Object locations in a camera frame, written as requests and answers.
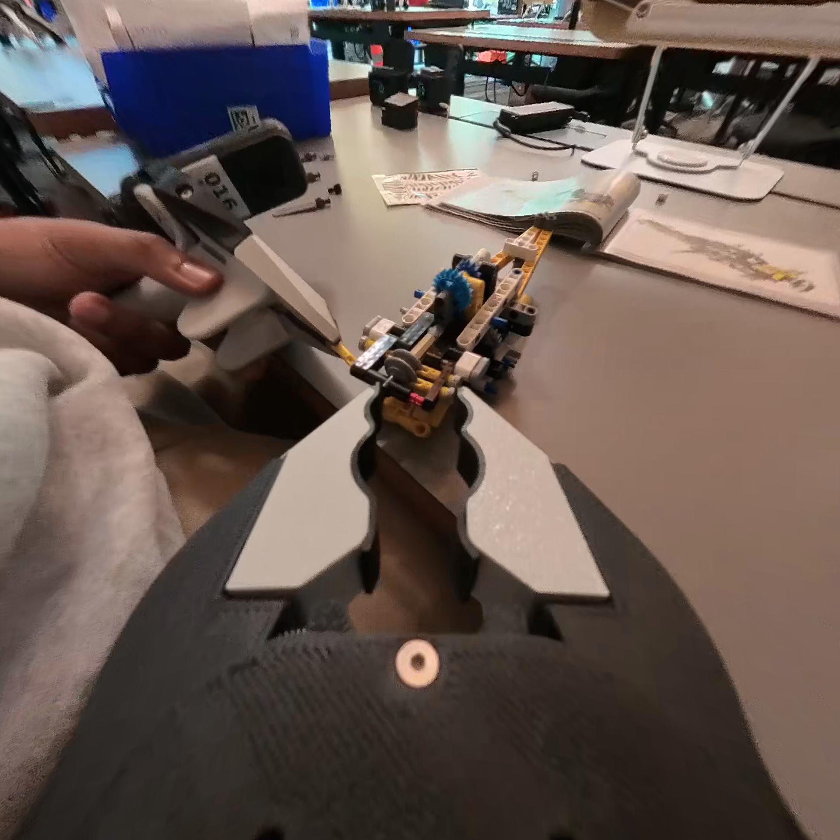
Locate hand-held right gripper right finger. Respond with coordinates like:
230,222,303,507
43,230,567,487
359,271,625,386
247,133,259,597
457,390,613,601

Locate lego instruction booklet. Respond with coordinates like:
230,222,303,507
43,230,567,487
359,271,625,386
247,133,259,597
427,169,643,254

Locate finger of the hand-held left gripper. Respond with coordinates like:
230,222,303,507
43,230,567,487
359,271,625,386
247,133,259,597
231,235,343,358
213,310,294,372

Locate person's left hand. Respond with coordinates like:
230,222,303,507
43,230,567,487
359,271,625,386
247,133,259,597
0,217,224,376

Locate lego sticker sheet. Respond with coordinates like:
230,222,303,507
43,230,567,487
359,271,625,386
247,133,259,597
373,169,480,208

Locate black device box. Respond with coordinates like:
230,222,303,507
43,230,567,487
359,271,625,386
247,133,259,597
417,66,454,116
367,66,411,106

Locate person's left forearm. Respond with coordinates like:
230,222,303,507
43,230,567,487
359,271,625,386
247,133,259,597
0,298,191,840

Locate printed lego picture sheet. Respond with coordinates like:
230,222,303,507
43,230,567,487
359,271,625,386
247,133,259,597
602,209,840,320

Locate black power adapter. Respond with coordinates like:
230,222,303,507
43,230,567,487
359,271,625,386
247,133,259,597
495,101,580,136

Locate scattered dark lego pins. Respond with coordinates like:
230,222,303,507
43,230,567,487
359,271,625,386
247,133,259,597
272,150,344,219

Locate lego technic crane model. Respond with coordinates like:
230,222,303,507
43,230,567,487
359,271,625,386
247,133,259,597
341,220,555,439

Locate long wooden background table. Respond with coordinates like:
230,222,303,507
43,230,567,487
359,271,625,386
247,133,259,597
407,25,644,61

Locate blue plastic bin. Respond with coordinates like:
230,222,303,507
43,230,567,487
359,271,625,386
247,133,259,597
101,38,332,158

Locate black cube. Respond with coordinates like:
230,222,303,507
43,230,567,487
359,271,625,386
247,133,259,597
381,92,421,130

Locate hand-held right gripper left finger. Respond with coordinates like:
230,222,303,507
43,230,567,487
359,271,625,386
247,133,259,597
225,386,383,598

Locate white box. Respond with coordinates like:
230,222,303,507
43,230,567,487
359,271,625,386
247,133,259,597
62,0,311,53

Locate black cable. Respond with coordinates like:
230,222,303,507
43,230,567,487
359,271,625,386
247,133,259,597
499,121,608,152

